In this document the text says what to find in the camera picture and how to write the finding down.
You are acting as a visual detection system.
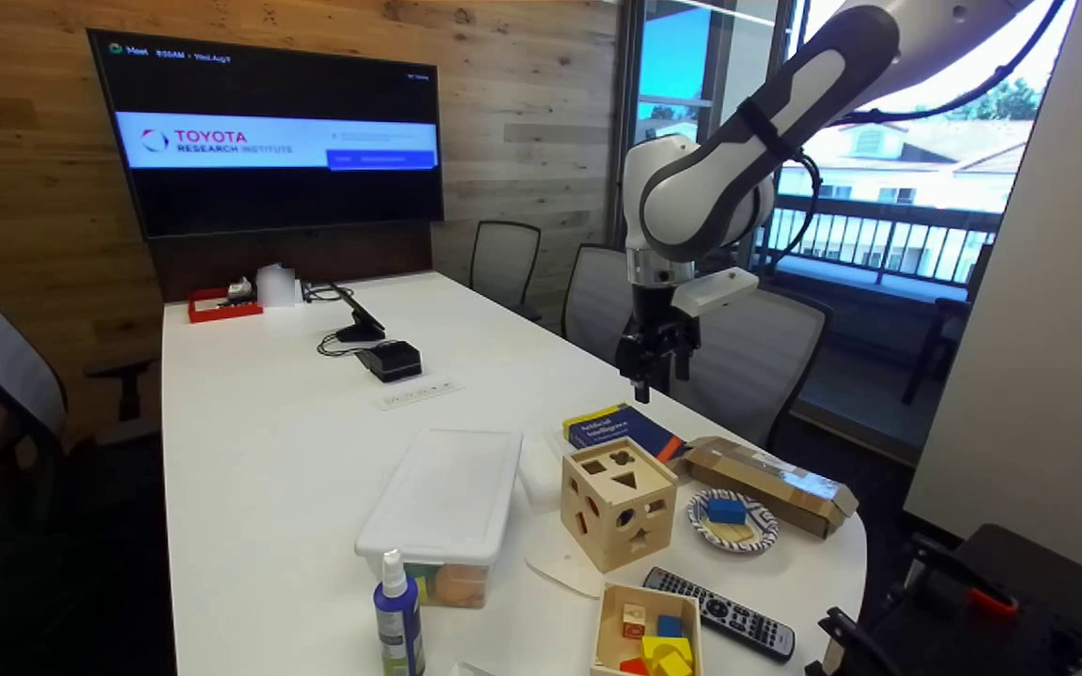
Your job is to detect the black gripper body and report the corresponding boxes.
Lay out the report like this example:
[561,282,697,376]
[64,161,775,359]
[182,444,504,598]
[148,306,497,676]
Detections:
[615,285,704,366]

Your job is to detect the wooden lid with shape holes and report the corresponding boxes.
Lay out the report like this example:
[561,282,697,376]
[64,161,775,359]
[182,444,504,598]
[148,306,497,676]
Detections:
[561,435,682,506]

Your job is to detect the wooden shape sorter box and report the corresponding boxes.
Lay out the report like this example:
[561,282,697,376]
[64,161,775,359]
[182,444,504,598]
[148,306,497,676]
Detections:
[558,435,682,578]

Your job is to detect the white tissue box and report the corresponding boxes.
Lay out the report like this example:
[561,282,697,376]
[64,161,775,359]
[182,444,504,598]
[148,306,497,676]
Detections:
[253,258,310,312]

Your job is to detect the blue and orange book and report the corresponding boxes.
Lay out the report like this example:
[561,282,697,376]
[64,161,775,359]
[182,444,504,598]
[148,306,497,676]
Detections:
[561,404,692,470]

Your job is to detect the grey mesh office chair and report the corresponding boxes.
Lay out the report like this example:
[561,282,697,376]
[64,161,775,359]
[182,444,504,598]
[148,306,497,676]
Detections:
[466,217,544,319]
[561,240,638,367]
[668,285,833,452]
[0,282,159,530]

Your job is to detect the blue block on plate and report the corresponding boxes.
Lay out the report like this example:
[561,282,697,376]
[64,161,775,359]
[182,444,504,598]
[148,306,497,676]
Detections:
[699,494,750,530]

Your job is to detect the blue striped paper plate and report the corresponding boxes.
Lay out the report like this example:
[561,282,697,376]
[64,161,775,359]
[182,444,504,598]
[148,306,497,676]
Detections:
[683,484,780,561]

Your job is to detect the dark balcony railing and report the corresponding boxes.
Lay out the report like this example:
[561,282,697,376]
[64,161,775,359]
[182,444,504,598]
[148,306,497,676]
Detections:
[760,192,1006,288]

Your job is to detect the clear plastic bin white lid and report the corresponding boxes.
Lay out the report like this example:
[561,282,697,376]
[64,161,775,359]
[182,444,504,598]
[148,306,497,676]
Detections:
[355,429,525,611]

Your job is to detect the black conference phone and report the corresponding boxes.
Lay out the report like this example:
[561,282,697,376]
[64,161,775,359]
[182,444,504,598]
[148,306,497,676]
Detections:
[355,339,424,389]

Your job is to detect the black remote control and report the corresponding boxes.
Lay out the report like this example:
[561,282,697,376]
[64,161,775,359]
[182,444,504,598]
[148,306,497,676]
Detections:
[638,564,804,667]

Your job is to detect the shallow wooden tray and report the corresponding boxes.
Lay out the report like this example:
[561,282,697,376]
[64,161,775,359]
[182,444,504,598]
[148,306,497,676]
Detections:
[588,578,708,676]

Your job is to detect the dark outdoor chair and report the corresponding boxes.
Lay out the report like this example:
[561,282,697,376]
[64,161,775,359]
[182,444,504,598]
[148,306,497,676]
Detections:
[899,240,1000,411]

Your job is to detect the yellow block in tray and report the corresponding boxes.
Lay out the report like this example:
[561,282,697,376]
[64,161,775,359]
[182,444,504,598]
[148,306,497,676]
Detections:
[635,631,699,676]

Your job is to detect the blue spray bottle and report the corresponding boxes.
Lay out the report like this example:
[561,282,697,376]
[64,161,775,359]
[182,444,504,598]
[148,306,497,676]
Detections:
[373,544,429,676]

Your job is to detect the red desk tray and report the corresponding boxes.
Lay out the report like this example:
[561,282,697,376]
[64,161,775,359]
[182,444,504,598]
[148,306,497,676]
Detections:
[183,282,267,327]

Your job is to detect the black equipment stand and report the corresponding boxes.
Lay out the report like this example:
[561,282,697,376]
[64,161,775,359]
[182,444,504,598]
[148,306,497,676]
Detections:
[802,523,1082,676]

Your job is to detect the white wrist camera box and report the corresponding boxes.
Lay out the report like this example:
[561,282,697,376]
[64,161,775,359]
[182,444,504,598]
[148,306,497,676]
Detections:
[668,263,762,319]

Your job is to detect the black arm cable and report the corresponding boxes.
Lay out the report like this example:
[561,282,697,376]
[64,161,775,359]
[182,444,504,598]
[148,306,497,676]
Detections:
[735,0,1070,273]

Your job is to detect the black cable on table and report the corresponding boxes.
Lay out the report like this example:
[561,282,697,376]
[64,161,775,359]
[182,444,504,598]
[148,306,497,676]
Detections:
[311,282,390,362]

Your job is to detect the orange clamp handle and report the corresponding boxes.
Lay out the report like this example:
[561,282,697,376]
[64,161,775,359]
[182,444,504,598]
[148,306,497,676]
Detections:
[966,581,1026,624]

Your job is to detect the wall-mounted black tv screen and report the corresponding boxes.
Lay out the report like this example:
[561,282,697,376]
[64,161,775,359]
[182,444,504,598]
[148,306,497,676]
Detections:
[88,27,447,240]

